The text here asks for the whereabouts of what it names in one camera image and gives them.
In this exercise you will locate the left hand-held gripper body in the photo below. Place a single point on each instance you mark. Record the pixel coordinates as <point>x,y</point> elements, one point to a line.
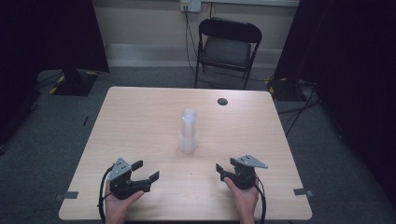
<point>120,169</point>

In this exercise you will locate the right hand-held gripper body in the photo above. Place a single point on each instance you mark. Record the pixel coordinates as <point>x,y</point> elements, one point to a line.
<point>246,177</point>

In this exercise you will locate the stack of clear plastic cups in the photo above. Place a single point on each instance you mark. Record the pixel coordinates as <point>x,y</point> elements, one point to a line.
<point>188,133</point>

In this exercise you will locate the person's right hand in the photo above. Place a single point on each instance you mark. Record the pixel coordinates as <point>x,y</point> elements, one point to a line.
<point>247,202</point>

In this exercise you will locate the person's left hand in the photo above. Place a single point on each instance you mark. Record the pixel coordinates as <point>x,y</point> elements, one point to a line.
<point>116,208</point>

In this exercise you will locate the grey tape strip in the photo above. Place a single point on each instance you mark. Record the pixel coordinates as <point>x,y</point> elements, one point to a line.
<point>302,192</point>
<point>68,195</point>

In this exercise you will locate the black round table grommet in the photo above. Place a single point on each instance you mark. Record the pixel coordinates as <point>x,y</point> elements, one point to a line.
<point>222,101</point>

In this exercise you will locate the black stand base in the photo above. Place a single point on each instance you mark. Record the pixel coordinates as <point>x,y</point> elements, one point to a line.
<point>76,82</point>
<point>281,88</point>

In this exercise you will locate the black folding chair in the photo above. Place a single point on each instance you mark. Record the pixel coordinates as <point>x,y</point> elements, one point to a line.
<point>227,49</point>

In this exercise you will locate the black curtain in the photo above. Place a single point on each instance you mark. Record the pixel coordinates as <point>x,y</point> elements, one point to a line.
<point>351,62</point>
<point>46,37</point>

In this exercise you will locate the white wall socket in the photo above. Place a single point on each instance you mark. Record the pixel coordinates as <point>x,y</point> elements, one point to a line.
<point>190,5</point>

